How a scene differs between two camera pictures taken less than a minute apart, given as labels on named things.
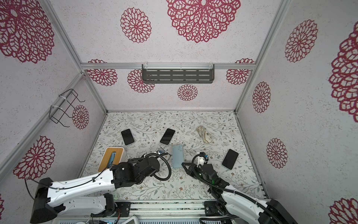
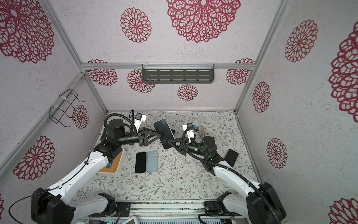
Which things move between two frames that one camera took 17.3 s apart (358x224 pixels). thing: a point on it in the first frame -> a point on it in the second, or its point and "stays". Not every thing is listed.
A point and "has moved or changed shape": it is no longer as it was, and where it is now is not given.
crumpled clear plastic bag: [205, 136] stays
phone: [127, 136] has moved or changed shape
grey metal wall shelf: [177, 73] stays
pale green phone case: [178, 156] has moved or changed shape
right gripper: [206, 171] -> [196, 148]
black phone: [230, 159] stays
